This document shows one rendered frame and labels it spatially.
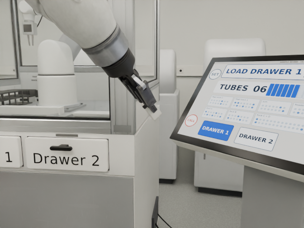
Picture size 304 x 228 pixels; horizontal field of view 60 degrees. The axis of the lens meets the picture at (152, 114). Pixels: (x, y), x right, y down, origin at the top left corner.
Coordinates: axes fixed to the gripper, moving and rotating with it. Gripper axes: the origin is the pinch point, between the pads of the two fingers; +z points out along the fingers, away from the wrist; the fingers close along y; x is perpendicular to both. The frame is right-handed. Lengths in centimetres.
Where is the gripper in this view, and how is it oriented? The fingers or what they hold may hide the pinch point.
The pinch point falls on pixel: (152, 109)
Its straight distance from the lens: 72.1
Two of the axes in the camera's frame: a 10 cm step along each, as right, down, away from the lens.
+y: -5.8, -4.1, 7.0
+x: -6.9, 7.0, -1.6
